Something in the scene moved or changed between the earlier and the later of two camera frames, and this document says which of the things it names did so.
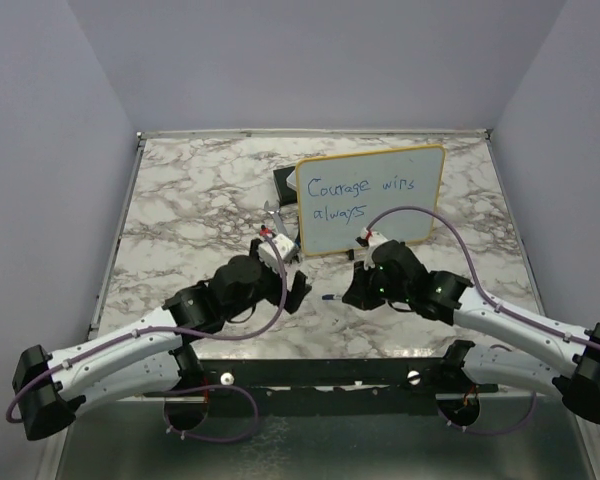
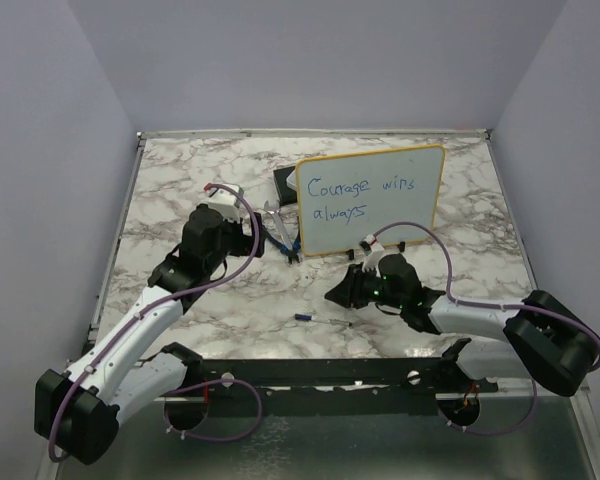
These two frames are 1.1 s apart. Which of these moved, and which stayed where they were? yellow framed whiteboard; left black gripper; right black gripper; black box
Moved: left black gripper
Stayed: black box; yellow framed whiteboard; right black gripper
